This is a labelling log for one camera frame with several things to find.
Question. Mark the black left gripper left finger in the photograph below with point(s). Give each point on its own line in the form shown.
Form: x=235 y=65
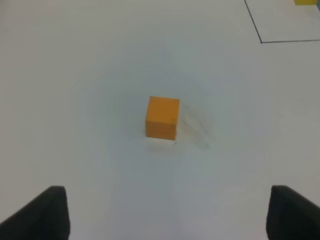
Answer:
x=46 y=217

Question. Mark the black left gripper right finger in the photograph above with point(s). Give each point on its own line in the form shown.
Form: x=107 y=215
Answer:
x=291 y=216

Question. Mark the template yellow cube block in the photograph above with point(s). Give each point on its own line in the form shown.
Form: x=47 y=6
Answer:
x=305 y=2

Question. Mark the orange cube block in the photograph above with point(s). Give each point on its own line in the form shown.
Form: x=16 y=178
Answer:
x=161 y=119

